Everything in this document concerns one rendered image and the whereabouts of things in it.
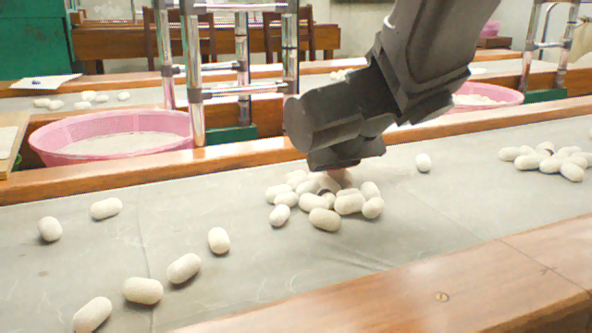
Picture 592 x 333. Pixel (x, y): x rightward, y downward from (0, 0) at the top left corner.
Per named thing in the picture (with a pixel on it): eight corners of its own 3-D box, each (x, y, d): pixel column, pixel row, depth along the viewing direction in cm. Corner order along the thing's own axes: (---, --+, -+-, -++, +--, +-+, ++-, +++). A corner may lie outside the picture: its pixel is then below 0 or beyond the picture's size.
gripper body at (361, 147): (294, 121, 56) (316, 92, 49) (364, 113, 60) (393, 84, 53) (309, 170, 54) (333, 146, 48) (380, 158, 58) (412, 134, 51)
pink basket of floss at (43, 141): (235, 166, 85) (233, 117, 81) (136, 230, 62) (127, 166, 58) (124, 148, 95) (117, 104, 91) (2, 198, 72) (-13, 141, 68)
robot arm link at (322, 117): (464, 100, 40) (423, 17, 41) (360, 132, 35) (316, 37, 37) (393, 148, 51) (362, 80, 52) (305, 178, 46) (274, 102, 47)
